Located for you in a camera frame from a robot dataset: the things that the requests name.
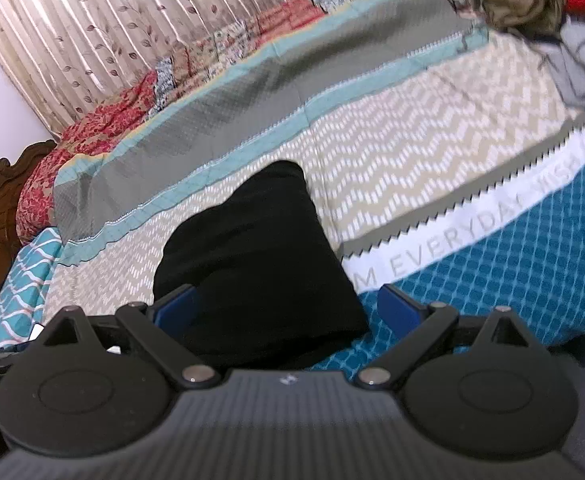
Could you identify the beige leaf print curtain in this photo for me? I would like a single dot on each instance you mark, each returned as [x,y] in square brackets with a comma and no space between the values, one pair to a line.
[122,20]

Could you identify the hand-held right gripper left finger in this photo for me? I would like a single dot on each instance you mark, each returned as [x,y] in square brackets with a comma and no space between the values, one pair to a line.
[172,306]

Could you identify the red floral blanket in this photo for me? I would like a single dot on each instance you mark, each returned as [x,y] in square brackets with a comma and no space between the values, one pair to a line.
[97,125]

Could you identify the black pants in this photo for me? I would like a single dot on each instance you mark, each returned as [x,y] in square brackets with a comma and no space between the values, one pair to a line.
[252,250]

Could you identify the patterned teal beige bed sheet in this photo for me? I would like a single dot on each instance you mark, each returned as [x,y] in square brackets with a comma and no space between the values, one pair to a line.
[422,135]

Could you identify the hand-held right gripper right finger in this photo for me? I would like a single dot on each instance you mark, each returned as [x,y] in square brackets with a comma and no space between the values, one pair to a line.
[400,304]

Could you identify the olive crumpled cloth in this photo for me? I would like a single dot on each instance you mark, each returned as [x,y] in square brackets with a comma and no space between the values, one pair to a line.
[517,0]

